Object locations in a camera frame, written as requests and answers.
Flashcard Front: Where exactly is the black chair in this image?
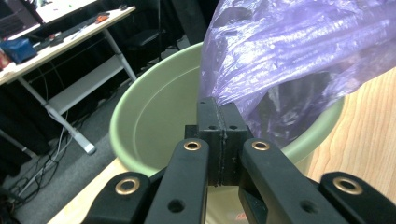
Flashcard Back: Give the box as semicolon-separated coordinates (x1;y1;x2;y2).
125;27;167;62

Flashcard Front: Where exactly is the white desk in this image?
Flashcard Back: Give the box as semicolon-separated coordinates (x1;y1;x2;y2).
0;5;138;156

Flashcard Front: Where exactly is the purple plastic bag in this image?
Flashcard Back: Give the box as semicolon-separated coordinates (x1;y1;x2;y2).
199;0;396;149

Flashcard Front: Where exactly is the green plastic bucket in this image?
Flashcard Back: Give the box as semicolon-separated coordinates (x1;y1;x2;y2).
109;41;345;224

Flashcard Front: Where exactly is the blue box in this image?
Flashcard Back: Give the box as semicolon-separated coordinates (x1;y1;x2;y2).
0;37;38;64

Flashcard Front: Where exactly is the black keyboard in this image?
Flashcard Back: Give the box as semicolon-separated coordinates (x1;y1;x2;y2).
32;17;102;49

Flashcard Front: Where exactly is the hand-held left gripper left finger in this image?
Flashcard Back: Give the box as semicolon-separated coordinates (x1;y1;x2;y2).
144;96;224;224

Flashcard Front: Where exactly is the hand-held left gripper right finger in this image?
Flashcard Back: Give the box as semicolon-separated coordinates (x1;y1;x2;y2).
222;102;349;224

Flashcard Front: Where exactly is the bundle of floor cables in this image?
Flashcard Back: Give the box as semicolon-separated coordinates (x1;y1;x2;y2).
0;136;74;216

